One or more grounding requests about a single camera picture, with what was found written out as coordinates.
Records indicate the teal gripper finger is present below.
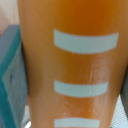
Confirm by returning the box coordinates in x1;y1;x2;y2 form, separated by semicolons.
0;25;28;128

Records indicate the yellow toy bread loaf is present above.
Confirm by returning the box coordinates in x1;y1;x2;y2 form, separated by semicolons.
18;0;128;128

